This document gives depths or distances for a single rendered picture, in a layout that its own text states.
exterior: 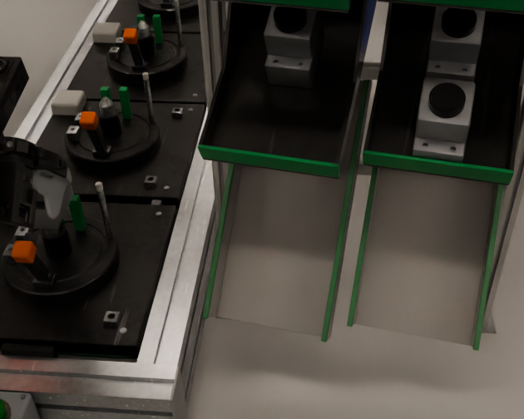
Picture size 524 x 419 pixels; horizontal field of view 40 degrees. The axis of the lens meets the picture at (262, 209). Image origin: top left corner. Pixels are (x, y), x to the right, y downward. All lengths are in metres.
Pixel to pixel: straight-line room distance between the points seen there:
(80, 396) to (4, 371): 0.10
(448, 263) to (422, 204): 0.07
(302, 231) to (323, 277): 0.05
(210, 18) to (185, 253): 0.33
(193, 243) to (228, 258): 0.14
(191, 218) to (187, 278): 0.12
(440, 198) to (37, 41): 1.11
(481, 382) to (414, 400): 0.09
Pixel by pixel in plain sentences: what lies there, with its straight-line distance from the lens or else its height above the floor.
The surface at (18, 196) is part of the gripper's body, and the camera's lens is 0.71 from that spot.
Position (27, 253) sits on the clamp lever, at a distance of 0.80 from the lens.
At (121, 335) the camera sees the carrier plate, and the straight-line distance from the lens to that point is 0.83.
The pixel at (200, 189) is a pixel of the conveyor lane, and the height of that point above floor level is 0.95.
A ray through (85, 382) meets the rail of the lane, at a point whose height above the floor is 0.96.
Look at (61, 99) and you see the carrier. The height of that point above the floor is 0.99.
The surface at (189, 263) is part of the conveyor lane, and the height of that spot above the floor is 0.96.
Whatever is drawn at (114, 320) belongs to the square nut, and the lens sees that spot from 0.83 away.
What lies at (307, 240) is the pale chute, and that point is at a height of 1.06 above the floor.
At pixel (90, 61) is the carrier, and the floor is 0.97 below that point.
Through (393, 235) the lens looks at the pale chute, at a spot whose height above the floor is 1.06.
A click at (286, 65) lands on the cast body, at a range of 0.69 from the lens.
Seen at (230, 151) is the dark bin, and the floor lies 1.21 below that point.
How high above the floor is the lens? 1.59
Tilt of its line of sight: 40 degrees down
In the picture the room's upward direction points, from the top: 2 degrees counter-clockwise
